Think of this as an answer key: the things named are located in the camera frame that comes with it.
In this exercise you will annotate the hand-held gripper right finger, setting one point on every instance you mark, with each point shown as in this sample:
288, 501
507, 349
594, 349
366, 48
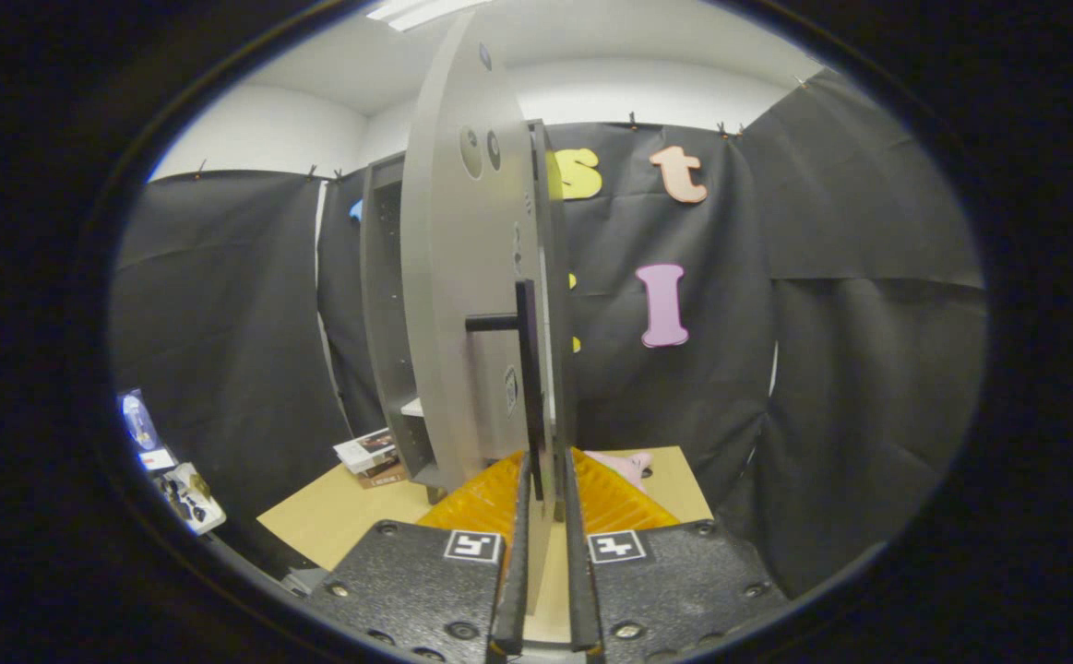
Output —
582, 599

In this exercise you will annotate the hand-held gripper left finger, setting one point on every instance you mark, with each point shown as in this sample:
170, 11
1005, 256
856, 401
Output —
510, 599

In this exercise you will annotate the grey shoe cabinet door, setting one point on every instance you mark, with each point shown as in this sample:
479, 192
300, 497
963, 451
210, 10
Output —
462, 323

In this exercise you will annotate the grey shoe cabinet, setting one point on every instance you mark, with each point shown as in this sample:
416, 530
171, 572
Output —
384, 323

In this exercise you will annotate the white cabinet shelf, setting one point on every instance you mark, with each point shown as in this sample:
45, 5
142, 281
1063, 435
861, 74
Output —
413, 407

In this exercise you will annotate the green and pink plush toy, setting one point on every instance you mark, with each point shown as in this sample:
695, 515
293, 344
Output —
628, 464

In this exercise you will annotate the brown book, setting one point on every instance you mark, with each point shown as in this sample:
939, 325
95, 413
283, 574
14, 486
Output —
384, 478

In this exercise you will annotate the black backdrop cloth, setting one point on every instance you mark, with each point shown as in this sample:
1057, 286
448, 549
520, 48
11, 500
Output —
868, 369

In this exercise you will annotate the long ceiling light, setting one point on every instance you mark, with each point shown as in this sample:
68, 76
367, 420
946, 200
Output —
416, 11

